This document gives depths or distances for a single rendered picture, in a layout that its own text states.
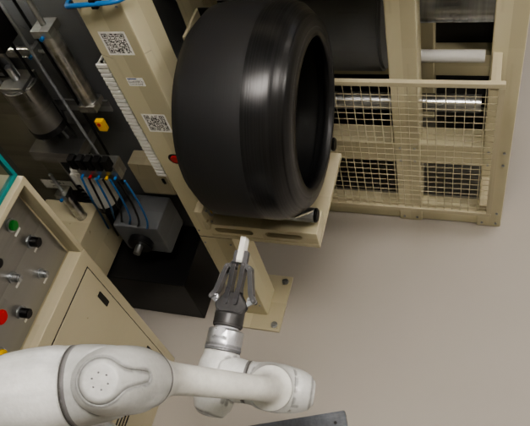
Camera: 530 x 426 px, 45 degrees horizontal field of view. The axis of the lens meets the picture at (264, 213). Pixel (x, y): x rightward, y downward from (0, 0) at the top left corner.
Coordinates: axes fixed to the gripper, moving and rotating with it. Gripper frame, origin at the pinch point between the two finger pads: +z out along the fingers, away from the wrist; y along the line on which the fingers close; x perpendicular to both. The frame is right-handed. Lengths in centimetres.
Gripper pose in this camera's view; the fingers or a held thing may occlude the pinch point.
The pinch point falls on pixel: (243, 250)
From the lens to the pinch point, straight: 165.4
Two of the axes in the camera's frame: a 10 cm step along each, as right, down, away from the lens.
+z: 1.8, -9.4, 3.0
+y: -9.5, -0.8, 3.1
